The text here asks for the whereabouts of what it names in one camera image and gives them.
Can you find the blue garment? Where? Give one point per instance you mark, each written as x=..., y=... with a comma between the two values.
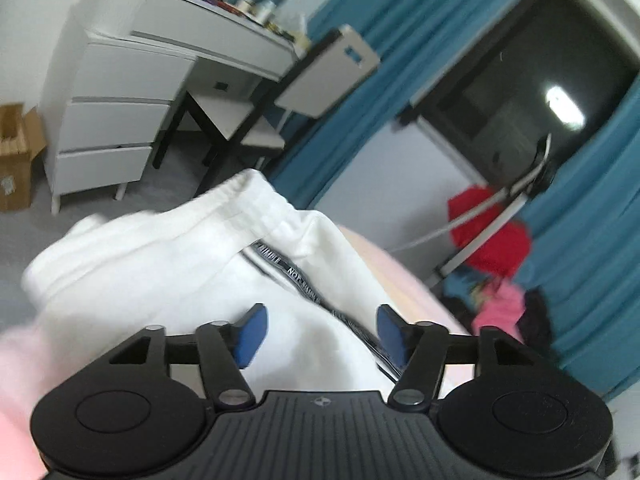
x=462, y=285

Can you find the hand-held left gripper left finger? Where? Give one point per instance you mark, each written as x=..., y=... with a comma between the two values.
x=253, y=332

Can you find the white desk with drawers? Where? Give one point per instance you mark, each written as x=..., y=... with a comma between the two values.
x=112, y=125

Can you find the black garment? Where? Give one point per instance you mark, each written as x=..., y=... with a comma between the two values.
x=536, y=317

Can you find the cardboard box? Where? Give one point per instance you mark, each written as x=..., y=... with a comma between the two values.
x=14, y=160

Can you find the white clothes rack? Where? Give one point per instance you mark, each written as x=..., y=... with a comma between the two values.
x=492, y=225

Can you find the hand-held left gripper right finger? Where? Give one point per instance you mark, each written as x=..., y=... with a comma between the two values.
x=392, y=335

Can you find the blue curtain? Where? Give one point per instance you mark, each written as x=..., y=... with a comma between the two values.
x=590, y=260
x=400, y=35

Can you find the white pants with striped band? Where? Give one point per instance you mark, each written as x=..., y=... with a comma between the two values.
x=175, y=270

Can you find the red garment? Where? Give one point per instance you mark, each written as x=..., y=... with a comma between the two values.
x=505, y=250

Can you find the dark window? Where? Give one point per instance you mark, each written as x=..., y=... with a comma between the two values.
x=525, y=60

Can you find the small bottles on desk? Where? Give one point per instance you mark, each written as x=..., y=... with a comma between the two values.
x=255, y=7

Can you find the grey chair with black legs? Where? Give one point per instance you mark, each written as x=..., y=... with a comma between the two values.
x=320, y=80

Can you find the pink garment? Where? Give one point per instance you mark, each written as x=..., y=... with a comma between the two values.
x=500, y=305

